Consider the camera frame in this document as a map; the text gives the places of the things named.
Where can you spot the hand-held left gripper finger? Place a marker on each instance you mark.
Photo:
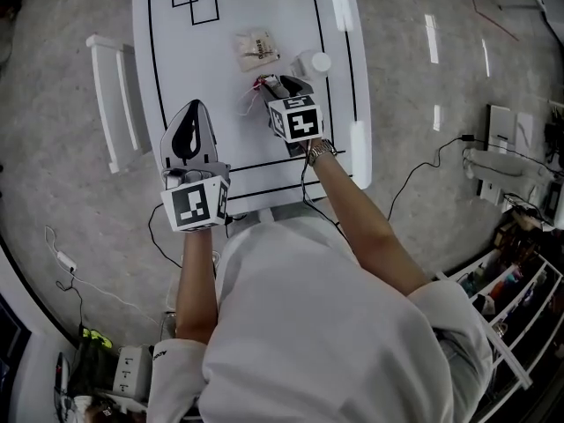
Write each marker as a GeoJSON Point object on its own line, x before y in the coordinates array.
{"type": "Point", "coordinates": [166, 154]}
{"type": "Point", "coordinates": [209, 148]}

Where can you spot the white wooden chair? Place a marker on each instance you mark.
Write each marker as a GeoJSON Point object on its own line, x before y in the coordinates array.
{"type": "Point", "coordinates": [99, 82]}

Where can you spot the white power strip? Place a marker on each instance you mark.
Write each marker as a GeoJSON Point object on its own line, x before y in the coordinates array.
{"type": "Point", "coordinates": [66, 260]}

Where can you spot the person's grey trousers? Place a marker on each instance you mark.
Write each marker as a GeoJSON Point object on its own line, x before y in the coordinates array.
{"type": "Point", "coordinates": [286, 213]}

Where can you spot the silver wristwatch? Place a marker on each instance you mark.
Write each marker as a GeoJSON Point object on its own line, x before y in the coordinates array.
{"type": "Point", "coordinates": [321, 150]}

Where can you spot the white shelving unit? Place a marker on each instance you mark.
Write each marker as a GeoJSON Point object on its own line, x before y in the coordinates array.
{"type": "Point", "coordinates": [511, 355]}

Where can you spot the white low cabinet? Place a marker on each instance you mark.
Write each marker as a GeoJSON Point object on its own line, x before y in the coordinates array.
{"type": "Point", "coordinates": [502, 121]}

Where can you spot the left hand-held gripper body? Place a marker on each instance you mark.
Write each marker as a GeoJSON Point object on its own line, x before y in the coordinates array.
{"type": "Point", "coordinates": [189, 205]}

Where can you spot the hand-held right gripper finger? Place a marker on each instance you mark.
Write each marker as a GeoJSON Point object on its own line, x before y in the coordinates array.
{"type": "Point", "coordinates": [302, 87]}
{"type": "Point", "coordinates": [273, 93]}

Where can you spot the person's left forearm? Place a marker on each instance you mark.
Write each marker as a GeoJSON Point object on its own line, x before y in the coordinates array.
{"type": "Point", "coordinates": [196, 289]}

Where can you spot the clear snack packet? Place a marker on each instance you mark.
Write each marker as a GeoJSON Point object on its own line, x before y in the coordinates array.
{"type": "Point", "coordinates": [255, 51]}

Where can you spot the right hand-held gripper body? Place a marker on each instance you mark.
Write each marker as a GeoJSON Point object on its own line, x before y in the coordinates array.
{"type": "Point", "coordinates": [304, 121]}

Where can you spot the clear plastic bottle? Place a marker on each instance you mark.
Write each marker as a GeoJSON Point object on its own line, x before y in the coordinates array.
{"type": "Point", "coordinates": [319, 62]}

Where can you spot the white yellow blue packet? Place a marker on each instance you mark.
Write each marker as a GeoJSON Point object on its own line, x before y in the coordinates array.
{"type": "Point", "coordinates": [264, 80]}

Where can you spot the person's white shirt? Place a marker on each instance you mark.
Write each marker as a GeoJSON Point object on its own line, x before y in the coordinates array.
{"type": "Point", "coordinates": [317, 324]}

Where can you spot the white long counter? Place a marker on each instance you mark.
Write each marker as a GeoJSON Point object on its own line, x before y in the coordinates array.
{"type": "Point", "coordinates": [31, 315]}

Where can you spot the white table with black lines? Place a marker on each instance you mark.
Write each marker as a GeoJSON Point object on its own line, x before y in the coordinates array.
{"type": "Point", "coordinates": [198, 82]}

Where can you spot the white box with black icons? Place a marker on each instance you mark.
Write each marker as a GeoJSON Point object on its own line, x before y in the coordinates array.
{"type": "Point", "coordinates": [130, 373]}

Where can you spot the person's right forearm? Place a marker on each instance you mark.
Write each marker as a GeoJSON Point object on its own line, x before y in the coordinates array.
{"type": "Point", "coordinates": [365, 227]}

